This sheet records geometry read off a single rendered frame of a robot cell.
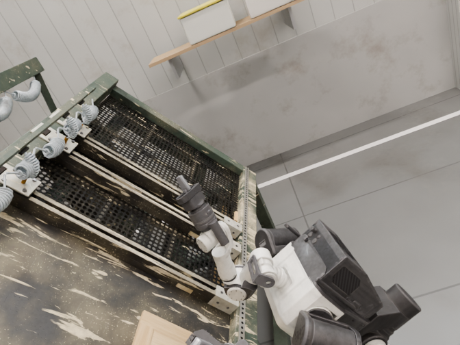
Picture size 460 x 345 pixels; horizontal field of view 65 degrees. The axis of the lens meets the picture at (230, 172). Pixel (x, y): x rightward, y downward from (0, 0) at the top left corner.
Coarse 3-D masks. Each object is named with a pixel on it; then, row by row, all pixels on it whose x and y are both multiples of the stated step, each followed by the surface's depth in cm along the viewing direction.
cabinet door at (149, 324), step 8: (144, 312) 142; (144, 320) 139; (152, 320) 141; (160, 320) 143; (144, 328) 137; (152, 328) 138; (160, 328) 141; (168, 328) 143; (176, 328) 145; (136, 336) 132; (144, 336) 134; (152, 336) 136; (160, 336) 138; (168, 336) 140; (176, 336) 142; (184, 336) 144; (136, 344) 130; (144, 344) 132; (152, 344) 134; (160, 344) 136; (168, 344) 138; (176, 344) 140; (184, 344) 142
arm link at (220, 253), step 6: (222, 222) 137; (228, 228) 137; (228, 234) 137; (216, 246) 143; (222, 246) 142; (228, 246) 139; (216, 252) 140; (222, 252) 139; (228, 252) 139; (216, 258) 139; (222, 258) 138
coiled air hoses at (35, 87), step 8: (32, 88) 234; (40, 88) 241; (16, 96) 226; (24, 96) 223; (32, 96) 230; (0, 104) 208; (8, 104) 209; (0, 112) 202; (8, 112) 207; (0, 120) 202
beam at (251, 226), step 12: (240, 180) 270; (252, 180) 273; (240, 192) 254; (252, 192) 259; (240, 204) 241; (252, 204) 247; (240, 216) 228; (252, 216) 235; (252, 228) 225; (240, 240) 208; (252, 240) 215; (240, 264) 192; (252, 300) 178; (252, 312) 171; (252, 324) 166; (252, 336) 161
